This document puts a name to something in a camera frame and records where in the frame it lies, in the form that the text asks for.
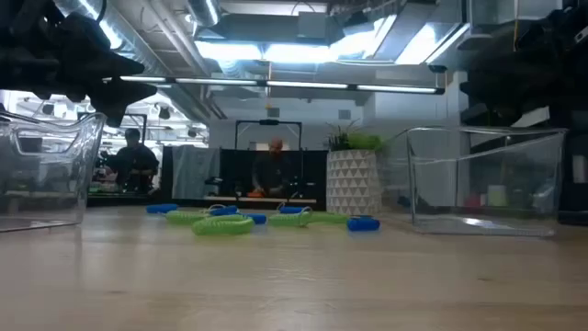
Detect grey cloth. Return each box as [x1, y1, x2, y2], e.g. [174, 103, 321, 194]
[170, 144, 221, 200]

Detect black partition panel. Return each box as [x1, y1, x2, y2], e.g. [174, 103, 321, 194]
[160, 145, 328, 211]

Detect person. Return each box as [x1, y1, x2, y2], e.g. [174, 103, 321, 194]
[250, 136, 295, 199]
[107, 127, 161, 194]

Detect pale green cup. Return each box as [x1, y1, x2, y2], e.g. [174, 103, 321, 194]
[486, 184, 509, 208]

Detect succulent in white patterned pot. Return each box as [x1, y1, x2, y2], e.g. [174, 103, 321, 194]
[324, 120, 387, 217]

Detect black bar with LED lights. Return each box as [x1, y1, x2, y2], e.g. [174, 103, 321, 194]
[103, 64, 447, 97]

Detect white container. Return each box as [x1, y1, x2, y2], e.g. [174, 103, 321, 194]
[571, 154, 588, 184]

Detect clear plastic bin straight walls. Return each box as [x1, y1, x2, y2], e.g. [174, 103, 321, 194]
[380, 126, 569, 239]

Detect black metal gantry frame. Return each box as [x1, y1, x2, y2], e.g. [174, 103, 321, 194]
[234, 119, 303, 153]

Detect black aluminium table frame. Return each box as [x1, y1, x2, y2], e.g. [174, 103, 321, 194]
[86, 196, 328, 211]

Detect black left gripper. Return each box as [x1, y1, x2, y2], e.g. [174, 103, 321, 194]
[31, 0, 157, 128]

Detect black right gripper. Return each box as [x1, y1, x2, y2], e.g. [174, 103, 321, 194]
[460, 6, 573, 125]

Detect clear plastic bin rounded corners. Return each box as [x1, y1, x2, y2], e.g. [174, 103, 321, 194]
[0, 109, 107, 234]

